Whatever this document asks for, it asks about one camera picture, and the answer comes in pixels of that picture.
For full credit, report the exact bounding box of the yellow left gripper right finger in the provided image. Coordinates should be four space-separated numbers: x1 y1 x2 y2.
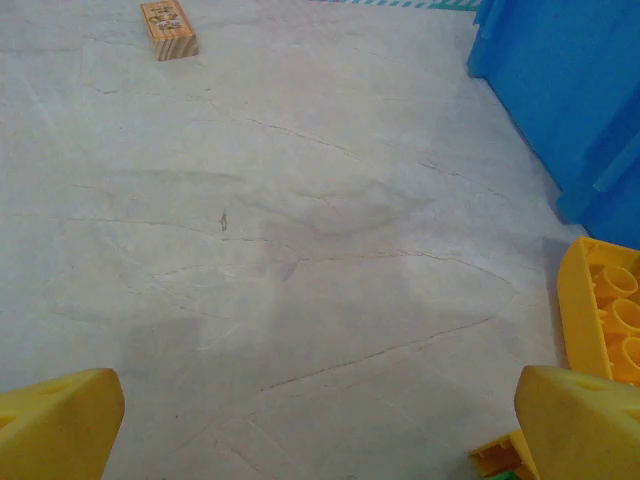
514 364 640 480

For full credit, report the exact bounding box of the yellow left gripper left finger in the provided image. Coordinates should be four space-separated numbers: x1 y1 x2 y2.
0 368 126 480

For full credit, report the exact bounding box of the yellow sloped lego brick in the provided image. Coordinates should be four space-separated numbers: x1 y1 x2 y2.
468 428 542 480

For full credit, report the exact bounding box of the long yellow lego brick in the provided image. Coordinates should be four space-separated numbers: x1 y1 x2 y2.
557 236 640 387

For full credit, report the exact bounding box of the blue plastic bin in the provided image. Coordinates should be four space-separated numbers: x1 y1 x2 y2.
465 0 640 251

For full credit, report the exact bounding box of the printed wooden block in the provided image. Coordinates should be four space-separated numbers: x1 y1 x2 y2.
139 0 200 62

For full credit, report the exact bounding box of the striped plaid cloth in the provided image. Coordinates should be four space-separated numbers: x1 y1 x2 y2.
307 0 484 11

